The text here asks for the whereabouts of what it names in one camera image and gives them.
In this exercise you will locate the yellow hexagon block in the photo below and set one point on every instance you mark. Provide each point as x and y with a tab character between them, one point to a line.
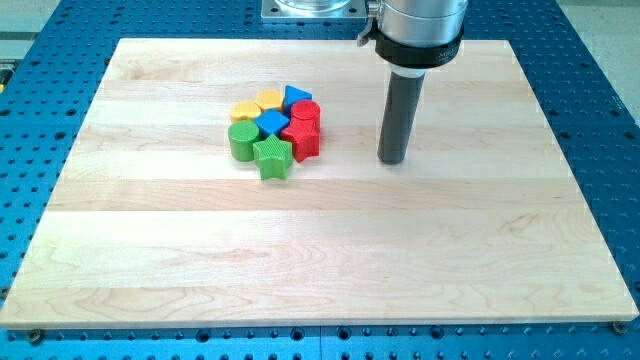
270	99

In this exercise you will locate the light wooden board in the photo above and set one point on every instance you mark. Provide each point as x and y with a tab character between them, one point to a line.
154	224

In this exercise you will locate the red cylinder block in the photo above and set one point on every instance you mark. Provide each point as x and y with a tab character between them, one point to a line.
307	110

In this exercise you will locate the green star block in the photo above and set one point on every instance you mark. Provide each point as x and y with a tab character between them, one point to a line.
273	157

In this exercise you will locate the red star block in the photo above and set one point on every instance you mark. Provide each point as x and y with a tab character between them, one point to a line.
304	137

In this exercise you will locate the yellow rounded block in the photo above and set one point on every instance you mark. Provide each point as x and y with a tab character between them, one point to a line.
245	110

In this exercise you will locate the blue triangle block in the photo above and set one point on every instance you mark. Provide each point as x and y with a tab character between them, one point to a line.
292	95

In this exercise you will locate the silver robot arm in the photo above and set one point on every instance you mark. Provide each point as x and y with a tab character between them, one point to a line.
414	36

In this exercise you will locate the blue perforated metal table plate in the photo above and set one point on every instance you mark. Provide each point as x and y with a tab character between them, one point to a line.
51	90

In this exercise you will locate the blue cube block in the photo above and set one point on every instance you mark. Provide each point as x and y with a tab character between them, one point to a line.
271	122

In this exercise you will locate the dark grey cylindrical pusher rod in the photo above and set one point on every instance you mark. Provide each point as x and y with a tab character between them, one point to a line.
401	103

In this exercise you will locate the green cylinder block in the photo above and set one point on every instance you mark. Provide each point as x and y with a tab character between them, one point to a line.
242	135

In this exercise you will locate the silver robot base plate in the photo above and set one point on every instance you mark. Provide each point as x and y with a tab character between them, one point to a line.
312	10

